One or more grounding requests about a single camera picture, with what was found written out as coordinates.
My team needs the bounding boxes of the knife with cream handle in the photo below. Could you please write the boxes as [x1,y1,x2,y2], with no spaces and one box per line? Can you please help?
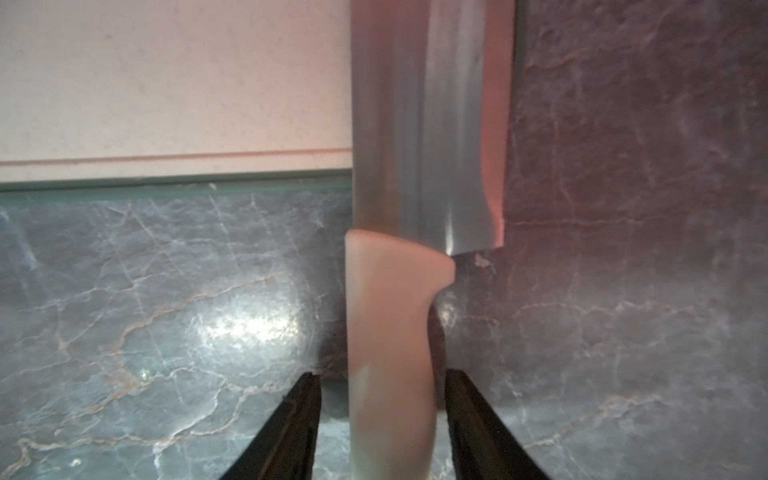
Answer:
[345,1,518,479]

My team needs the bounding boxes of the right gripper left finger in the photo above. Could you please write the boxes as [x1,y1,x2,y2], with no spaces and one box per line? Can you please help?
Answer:
[222,372,322,480]

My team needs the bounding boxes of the beige cutting board green rim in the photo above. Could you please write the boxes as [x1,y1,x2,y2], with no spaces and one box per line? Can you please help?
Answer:
[0,0,529,202]

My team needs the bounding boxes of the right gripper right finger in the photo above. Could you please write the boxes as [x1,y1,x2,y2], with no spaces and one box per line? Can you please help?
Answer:
[445,369,549,480]

